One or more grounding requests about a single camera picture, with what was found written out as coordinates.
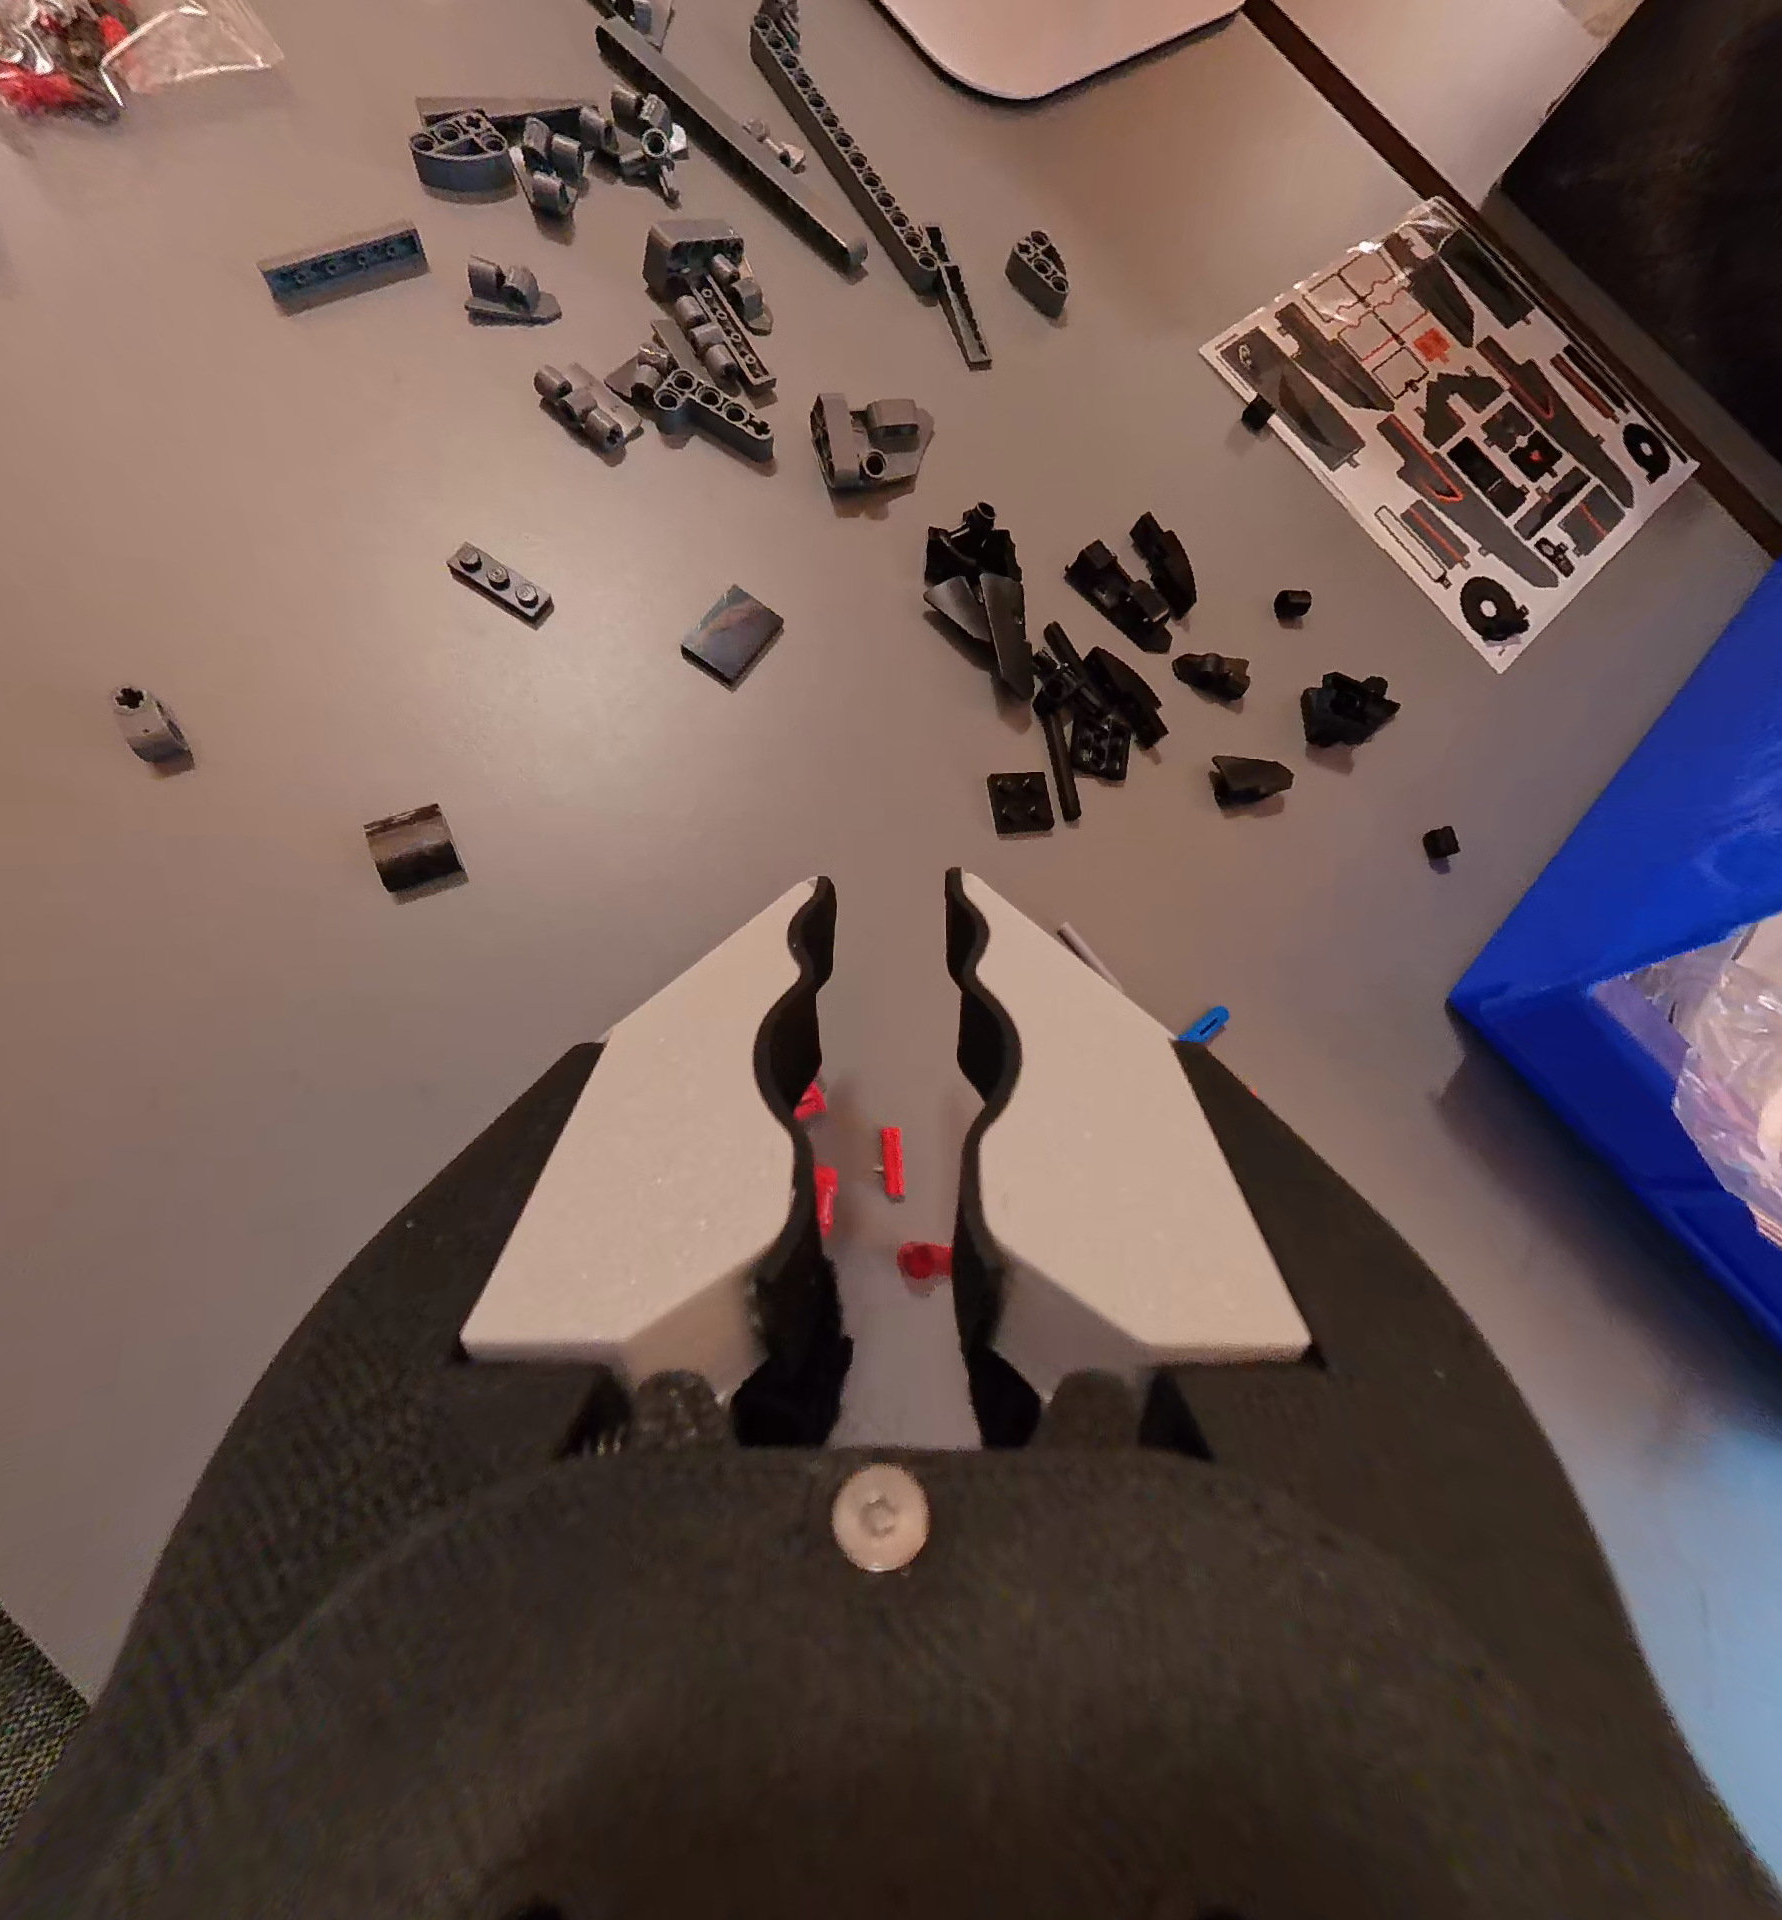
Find blue plastic bin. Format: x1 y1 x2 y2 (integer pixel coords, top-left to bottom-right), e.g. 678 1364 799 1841
1444 513 1782 1423

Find black flat lego tile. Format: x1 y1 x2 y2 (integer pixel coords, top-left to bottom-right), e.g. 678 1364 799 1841
678 578 785 690

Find dark grey long lego beam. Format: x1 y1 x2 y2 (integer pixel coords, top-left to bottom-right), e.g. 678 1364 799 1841
743 0 969 301
598 13 871 278

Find white monitor stand base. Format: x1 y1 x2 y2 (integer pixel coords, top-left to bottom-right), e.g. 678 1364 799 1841
871 0 1250 108

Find pile of black lego pieces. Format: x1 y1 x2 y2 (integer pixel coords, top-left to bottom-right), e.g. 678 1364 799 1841
922 498 1401 840

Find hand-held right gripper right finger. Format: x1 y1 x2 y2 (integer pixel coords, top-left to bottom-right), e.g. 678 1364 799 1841
939 874 1314 1448

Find pile of dark grey lego pieces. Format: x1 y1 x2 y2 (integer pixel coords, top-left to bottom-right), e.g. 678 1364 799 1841
408 0 1071 494

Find crumpled clear plastic bags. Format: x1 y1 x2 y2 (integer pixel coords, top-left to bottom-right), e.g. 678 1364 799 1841
1592 901 1782 1279

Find clear bag of red lego parts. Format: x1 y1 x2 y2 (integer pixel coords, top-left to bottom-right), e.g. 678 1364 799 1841
0 0 286 125

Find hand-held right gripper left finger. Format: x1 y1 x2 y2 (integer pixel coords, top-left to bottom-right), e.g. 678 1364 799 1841
454 874 847 1442

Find black curved lego slope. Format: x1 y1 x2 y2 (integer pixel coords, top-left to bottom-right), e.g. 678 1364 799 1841
367 802 473 901

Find black studded lego plate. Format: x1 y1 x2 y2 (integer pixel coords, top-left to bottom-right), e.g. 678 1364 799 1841
449 544 554 633

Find lego sticker sheet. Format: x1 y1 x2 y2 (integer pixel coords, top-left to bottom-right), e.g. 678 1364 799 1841
1201 193 1701 680

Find dark grey studded lego plate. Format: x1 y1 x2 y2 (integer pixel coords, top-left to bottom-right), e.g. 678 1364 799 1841
251 221 436 314

